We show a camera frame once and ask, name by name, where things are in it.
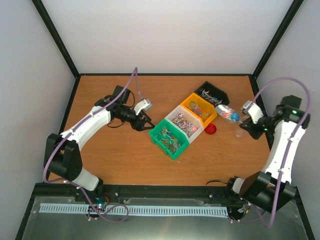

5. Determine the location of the green candy bin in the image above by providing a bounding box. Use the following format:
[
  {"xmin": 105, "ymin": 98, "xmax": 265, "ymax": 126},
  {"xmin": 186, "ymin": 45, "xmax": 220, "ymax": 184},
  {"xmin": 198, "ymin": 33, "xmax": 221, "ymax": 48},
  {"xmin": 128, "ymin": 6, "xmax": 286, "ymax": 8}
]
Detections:
[{"xmin": 148, "ymin": 119, "xmax": 190, "ymax": 161}]

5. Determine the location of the metal scoop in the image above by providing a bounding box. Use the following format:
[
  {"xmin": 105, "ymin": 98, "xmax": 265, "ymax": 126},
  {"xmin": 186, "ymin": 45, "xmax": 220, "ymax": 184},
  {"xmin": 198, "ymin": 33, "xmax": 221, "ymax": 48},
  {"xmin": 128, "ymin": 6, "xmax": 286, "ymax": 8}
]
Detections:
[{"xmin": 215, "ymin": 104, "xmax": 242, "ymax": 124}]

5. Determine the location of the white candy bin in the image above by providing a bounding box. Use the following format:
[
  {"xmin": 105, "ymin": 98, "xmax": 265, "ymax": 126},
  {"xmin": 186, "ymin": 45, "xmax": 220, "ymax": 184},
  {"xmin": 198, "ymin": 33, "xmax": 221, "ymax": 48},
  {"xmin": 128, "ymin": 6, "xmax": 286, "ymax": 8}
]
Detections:
[{"xmin": 164, "ymin": 105, "xmax": 204, "ymax": 144}]

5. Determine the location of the black candy bin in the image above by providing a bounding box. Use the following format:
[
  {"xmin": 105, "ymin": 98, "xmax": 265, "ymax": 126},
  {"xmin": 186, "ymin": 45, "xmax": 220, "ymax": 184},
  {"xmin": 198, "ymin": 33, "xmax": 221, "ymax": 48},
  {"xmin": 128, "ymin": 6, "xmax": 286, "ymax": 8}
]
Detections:
[{"xmin": 194, "ymin": 81, "xmax": 230, "ymax": 107}]

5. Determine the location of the orange candy bin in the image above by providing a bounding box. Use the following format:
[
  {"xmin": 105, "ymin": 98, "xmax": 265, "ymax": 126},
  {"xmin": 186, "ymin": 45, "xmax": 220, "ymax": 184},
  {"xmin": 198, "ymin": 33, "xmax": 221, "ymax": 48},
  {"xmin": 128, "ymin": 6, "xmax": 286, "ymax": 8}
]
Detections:
[{"xmin": 180, "ymin": 93, "xmax": 218, "ymax": 128}]

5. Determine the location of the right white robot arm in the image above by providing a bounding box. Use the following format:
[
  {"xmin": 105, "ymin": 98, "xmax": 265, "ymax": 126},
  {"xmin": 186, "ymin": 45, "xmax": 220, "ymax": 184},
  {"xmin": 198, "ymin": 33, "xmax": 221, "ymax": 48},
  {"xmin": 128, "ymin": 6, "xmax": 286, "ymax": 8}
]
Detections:
[{"xmin": 224, "ymin": 95, "xmax": 310, "ymax": 213}]

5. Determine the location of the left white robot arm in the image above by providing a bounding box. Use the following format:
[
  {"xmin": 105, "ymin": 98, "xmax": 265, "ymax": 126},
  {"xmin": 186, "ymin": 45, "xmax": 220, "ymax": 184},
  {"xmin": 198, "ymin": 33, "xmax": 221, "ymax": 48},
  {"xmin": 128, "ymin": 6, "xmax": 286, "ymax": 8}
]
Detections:
[{"xmin": 43, "ymin": 85, "xmax": 155, "ymax": 202}]

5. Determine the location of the clear plastic jar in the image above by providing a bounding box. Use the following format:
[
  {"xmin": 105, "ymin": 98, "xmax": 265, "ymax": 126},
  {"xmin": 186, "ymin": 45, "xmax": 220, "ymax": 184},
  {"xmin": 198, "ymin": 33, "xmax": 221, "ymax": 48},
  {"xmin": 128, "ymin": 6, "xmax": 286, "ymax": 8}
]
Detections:
[{"xmin": 234, "ymin": 126, "xmax": 251, "ymax": 139}]

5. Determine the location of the red jar lid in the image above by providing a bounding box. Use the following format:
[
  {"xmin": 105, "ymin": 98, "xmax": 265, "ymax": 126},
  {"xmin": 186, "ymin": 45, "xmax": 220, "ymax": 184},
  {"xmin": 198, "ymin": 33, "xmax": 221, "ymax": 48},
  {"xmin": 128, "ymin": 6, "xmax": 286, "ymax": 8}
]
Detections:
[{"xmin": 204, "ymin": 123, "xmax": 217, "ymax": 135}]

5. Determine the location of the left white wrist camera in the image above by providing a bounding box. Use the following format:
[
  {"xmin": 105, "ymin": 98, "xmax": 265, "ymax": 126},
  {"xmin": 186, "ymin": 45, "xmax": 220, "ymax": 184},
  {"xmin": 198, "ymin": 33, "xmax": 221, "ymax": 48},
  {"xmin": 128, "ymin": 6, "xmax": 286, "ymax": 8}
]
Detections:
[{"xmin": 133, "ymin": 99, "xmax": 153, "ymax": 115}]

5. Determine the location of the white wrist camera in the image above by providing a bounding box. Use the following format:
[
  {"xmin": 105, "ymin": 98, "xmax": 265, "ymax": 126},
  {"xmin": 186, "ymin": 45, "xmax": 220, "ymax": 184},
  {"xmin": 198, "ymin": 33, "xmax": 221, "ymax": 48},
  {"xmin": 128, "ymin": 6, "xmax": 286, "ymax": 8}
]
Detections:
[
  {"xmin": 133, "ymin": 99, "xmax": 153, "ymax": 115},
  {"xmin": 241, "ymin": 100, "xmax": 264, "ymax": 124}
]

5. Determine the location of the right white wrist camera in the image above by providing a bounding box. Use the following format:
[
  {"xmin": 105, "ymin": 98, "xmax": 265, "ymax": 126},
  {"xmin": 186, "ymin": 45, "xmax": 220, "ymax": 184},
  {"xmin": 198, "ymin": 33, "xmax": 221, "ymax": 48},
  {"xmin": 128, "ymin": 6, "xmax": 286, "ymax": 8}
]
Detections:
[{"xmin": 241, "ymin": 100, "xmax": 264, "ymax": 124}]

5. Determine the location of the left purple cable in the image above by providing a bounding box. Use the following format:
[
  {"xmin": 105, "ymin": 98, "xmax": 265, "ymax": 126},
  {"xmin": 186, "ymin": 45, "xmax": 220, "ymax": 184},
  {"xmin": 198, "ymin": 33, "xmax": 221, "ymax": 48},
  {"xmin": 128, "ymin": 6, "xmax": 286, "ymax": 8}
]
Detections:
[{"xmin": 42, "ymin": 66, "xmax": 146, "ymax": 223}]

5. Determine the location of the purple cable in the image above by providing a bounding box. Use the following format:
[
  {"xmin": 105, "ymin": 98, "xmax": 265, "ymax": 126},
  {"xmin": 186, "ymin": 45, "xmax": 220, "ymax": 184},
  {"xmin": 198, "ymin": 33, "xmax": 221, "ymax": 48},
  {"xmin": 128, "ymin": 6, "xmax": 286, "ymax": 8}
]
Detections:
[
  {"xmin": 228, "ymin": 77, "xmax": 312, "ymax": 230},
  {"xmin": 42, "ymin": 66, "xmax": 146, "ymax": 223}
]

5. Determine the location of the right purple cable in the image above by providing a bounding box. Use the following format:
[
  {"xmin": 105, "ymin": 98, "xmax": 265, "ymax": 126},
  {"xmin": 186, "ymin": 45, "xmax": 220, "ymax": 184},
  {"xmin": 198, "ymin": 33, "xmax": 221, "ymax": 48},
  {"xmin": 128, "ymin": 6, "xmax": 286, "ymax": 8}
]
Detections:
[{"xmin": 228, "ymin": 77, "xmax": 312, "ymax": 230}]

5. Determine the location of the light blue cable duct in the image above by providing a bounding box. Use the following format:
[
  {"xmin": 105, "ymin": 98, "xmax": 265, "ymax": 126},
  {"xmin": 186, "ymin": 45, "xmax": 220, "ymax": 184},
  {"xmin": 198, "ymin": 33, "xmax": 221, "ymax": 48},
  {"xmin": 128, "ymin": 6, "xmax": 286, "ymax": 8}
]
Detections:
[{"xmin": 38, "ymin": 203, "xmax": 228, "ymax": 218}]

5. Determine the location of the right black frame post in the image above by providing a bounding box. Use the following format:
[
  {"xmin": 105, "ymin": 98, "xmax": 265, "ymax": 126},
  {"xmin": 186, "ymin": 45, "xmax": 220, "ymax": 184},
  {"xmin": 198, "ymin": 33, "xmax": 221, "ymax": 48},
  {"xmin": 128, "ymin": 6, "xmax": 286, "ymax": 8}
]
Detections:
[{"xmin": 252, "ymin": 0, "xmax": 304, "ymax": 80}]

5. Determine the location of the black frame post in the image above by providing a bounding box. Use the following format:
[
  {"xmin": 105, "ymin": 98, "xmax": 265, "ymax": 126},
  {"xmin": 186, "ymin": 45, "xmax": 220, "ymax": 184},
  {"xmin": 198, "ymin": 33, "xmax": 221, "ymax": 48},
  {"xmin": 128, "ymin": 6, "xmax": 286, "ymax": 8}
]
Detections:
[
  {"xmin": 32, "ymin": 0, "xmax": 80, "ymax": 79},
  {"xmin": 252, "ymin": 0, "xmax": 304, "ymax": 80}
]

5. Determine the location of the left black frame post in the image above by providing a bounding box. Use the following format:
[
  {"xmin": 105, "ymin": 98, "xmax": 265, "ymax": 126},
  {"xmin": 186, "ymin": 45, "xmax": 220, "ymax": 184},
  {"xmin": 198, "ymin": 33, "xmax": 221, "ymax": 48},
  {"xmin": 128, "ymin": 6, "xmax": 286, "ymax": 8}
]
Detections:
[{"xmin": 32, "ymin": 0, "xmax": 80, "ymax": 79}]

